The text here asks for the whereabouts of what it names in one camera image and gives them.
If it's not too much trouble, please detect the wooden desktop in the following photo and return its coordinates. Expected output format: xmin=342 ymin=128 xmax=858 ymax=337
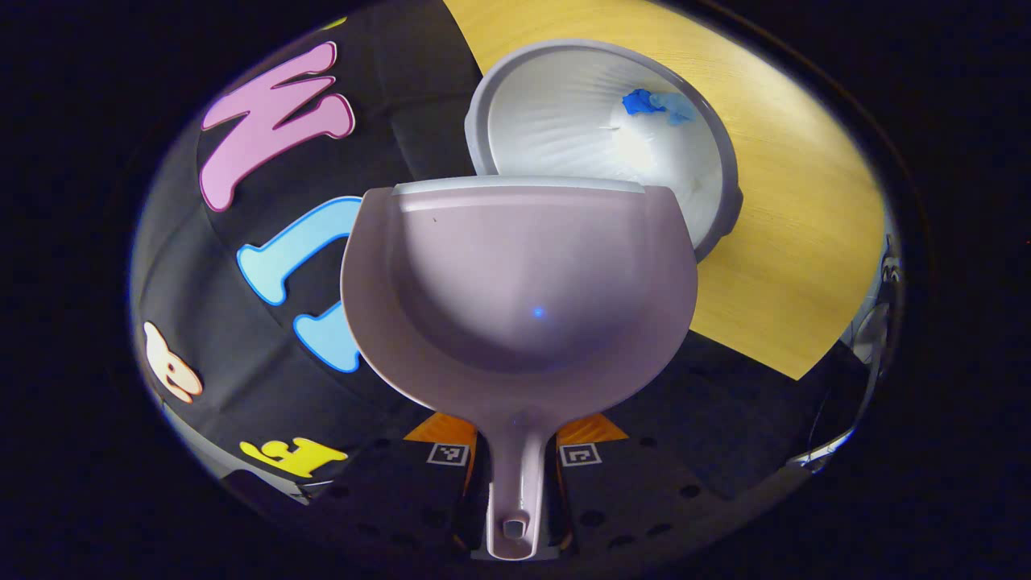
xmin=443 ymin=0 xmax=887 ymax=381

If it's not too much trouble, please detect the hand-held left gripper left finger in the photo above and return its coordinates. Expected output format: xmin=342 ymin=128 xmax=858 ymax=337
xmin=308 ymin=411 xmax=490 ymax=558

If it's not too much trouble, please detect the black backdrop cloth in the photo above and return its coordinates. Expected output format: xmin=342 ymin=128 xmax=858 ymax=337
xmin=129 ymin=0 xmax=871 ymax=516

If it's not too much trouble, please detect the white ribbed garbage bin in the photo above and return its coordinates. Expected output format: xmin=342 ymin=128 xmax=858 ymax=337
xmin=465 ymin=39 xmax=743 ymax=263

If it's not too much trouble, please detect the pale purple dustpan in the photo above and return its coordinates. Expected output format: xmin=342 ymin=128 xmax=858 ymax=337
xmin=340 ymin=176 xmax=699 ymax=562

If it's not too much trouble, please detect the light blue paper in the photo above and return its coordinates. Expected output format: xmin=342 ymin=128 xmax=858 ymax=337
xmin=651 ymin=91 xmax=695 ymax=126

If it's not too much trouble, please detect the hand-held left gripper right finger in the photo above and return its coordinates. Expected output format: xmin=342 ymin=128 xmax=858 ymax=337
xmin=554 ymin=411 xmax=743 ymax=562

